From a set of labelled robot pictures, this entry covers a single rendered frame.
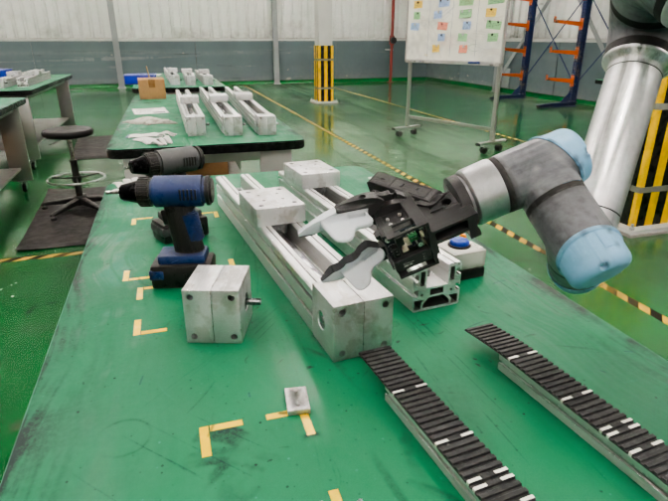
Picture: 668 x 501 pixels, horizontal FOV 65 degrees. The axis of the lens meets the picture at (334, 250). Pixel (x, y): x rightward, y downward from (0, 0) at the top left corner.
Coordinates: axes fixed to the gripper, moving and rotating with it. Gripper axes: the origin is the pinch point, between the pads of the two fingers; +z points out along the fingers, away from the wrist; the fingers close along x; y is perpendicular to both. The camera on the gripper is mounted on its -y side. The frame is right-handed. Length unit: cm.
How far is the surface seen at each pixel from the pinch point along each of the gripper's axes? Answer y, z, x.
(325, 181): -67, -6, 35
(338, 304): -1.1, 0.5, 11.9
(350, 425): 15.9, 4.6, 15.5
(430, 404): 17.4, -5.9, 15.6
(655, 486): 33.4, -24.5, 21.2
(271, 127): -195, 7, 78
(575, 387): 18.6, -24.4, 23.3
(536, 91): -942, -525, 621
